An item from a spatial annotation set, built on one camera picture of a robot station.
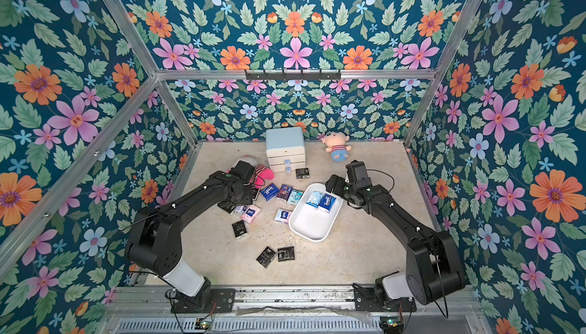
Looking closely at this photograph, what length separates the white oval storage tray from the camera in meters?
0.88

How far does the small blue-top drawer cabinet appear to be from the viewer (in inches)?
39.3

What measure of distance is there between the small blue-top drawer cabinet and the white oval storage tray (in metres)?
0.12
